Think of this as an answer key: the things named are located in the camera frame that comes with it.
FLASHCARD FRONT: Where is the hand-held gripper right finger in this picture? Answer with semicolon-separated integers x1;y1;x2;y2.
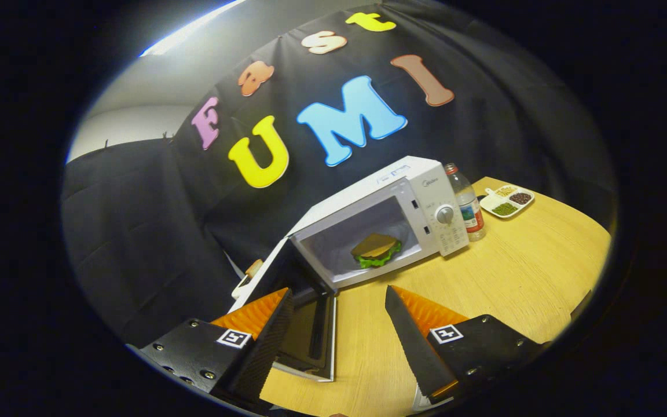
384;284;543;406

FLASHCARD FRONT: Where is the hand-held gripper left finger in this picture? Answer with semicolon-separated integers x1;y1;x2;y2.
140;288;295;406

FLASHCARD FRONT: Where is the toy sandwich with green lettuce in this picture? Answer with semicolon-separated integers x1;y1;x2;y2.
350;233;404;269

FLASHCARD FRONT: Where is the white microwave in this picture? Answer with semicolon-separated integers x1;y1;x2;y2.
230;155;470;383

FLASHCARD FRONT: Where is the white toaster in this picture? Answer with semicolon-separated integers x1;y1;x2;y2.
231;271;254;302

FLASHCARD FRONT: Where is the clear plastic bottle red cap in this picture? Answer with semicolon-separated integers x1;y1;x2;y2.
445;163;486;242

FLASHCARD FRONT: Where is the white divided dish with beans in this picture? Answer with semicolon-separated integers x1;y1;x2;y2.
479;184;536;219

